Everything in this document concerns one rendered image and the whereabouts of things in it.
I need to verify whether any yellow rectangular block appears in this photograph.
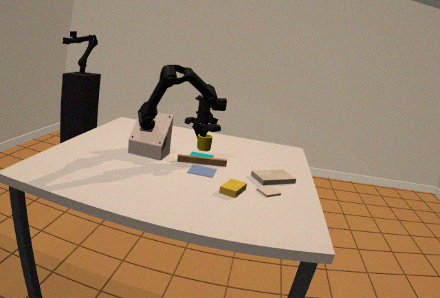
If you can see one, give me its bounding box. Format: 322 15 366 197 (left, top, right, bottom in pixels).
219 179 247 198

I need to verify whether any small beige flat tile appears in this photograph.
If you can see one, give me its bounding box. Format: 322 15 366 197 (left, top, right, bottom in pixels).
257 187 281 198

